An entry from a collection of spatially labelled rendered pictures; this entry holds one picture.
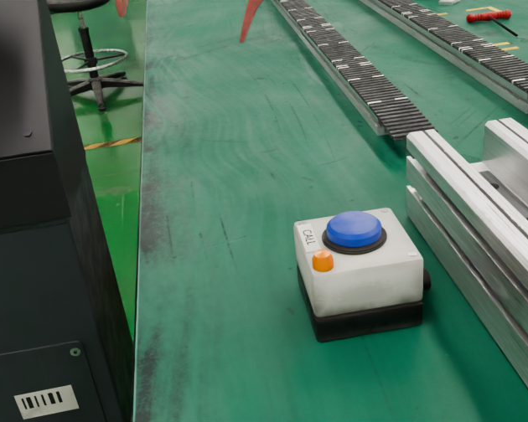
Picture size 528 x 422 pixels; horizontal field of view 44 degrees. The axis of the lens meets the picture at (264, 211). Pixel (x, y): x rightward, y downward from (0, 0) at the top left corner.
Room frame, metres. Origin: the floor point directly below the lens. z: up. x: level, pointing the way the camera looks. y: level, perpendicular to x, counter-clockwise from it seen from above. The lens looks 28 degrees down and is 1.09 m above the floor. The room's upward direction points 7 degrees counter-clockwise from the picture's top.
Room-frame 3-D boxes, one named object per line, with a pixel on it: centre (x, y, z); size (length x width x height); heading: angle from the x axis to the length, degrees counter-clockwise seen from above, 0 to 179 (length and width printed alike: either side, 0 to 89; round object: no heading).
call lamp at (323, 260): (0.38, -0.04, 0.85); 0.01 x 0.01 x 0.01
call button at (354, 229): (0.41, -0.06, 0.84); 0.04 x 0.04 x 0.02
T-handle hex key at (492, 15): (1.15, -0.46, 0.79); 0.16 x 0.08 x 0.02; 177
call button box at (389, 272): (0.41, -0.07, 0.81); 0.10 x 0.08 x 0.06; 94
